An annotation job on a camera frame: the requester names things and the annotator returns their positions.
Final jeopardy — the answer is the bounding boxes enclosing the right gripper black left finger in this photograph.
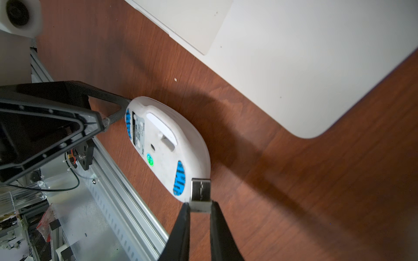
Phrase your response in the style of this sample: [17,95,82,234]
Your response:
[158,203,190,261]

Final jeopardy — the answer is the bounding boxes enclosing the aluminium front rail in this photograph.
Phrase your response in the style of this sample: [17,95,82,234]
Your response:
[29,48,170,261]

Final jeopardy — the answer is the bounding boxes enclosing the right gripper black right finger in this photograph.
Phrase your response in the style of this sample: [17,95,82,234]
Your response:
[210,201,244,261]

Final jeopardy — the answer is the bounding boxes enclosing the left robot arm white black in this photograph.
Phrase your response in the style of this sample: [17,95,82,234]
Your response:
[1,1,129,186]

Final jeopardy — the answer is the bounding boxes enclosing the silver usb mouse receiver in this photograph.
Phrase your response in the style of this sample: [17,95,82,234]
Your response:
[189,178,212,213]

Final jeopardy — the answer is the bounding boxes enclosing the white wireless mouse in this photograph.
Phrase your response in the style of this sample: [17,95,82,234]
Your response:
[125,96,211,202]

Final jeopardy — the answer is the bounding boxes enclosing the silver laptop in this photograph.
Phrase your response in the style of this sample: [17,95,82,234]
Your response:
[130,1,418,139]

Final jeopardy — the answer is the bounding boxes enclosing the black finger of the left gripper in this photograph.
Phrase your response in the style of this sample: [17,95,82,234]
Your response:
[1,101,105,184]
[1,81,130,126]

